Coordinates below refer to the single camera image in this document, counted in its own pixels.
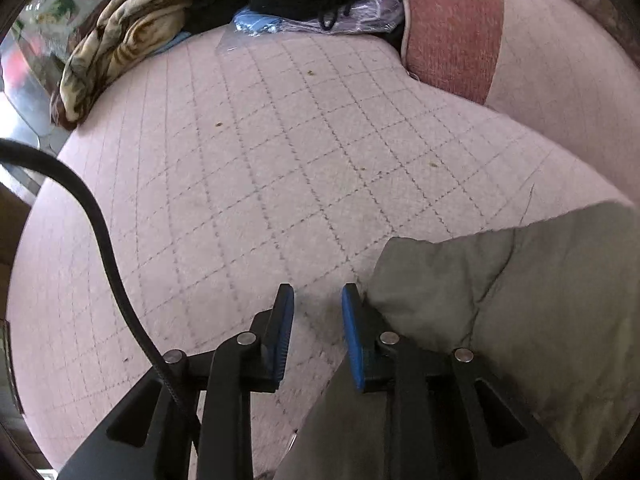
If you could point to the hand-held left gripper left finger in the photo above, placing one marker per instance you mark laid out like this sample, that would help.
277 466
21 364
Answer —
282 340

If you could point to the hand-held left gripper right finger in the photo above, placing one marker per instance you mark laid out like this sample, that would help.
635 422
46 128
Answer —
352 345

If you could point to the olive padded coat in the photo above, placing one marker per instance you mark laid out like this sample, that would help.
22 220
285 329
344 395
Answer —
550 300

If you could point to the pink quilted bed cover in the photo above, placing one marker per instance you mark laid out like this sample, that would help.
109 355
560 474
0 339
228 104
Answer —
250 160

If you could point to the clear plastic bag blue contents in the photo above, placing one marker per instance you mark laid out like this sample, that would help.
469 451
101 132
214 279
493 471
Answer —
260 22

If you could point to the red and pink pillow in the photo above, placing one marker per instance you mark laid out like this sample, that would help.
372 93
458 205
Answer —
450 25

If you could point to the beige patterned blanket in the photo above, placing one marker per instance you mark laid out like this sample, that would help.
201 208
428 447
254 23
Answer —
130 20

